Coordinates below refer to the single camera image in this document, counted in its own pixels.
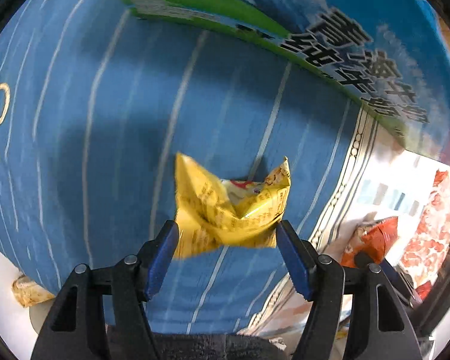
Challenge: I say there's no orange snack packet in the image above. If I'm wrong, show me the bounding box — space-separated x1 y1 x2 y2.
340 216 398 268

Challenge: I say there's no yellow snack packet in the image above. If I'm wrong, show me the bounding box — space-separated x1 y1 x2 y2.
174 153 291 259

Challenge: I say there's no plaid checkered cloth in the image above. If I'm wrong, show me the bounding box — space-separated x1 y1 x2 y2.
238 111 449 340

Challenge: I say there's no blue striped cloth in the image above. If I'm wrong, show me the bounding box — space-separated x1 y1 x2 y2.
0 0 365 337

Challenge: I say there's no milk carton cardboard box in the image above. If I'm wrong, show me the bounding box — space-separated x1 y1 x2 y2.
122 0 450 165

